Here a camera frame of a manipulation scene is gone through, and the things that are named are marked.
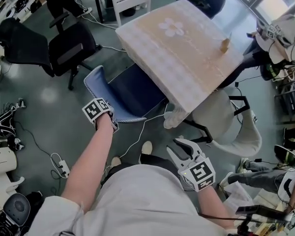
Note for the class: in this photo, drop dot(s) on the black and white device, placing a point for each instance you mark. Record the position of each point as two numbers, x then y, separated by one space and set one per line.
5 125

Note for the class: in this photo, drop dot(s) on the person's left forearm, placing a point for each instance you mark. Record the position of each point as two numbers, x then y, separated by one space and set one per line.
93 161

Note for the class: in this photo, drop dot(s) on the cream shell chair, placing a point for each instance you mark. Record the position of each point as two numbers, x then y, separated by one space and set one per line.
218 117

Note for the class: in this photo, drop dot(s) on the spare hand-held gripper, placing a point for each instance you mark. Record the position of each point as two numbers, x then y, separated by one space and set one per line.
273 32

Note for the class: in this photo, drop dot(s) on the person's white shirt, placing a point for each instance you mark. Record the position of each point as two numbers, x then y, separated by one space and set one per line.
137 205

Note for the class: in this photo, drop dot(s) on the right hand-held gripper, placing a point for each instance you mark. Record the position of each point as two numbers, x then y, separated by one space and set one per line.
199 173

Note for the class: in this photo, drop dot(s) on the black mesh office chair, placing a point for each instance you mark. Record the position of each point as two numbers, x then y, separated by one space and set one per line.
64 50

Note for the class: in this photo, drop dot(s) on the small brown object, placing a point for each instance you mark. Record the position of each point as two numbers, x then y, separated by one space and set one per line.
224 45

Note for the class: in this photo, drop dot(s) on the person's left shoe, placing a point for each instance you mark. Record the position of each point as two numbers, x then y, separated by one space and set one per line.
115 161

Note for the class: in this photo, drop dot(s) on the table with beige flower tablecloth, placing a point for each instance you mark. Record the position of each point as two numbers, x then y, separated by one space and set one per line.
177 50

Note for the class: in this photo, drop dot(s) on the person's shoe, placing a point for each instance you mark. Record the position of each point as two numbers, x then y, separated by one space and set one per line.
115 161
146 147

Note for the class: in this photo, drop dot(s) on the white power strip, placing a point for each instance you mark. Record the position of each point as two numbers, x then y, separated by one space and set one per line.
64 168

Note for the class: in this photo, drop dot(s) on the person's black trousers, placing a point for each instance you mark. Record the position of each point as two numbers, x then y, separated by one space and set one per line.
162 162

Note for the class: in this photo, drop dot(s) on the person's right shoe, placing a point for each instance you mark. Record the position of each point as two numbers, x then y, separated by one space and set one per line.
146 147

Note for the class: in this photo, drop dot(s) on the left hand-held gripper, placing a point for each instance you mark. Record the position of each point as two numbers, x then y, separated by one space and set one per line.
91 110

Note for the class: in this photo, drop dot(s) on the blue padded chair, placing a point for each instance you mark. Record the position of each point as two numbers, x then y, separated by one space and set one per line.
135 92

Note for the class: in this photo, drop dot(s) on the person's right forearm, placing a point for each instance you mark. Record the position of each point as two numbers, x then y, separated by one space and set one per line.
212 205

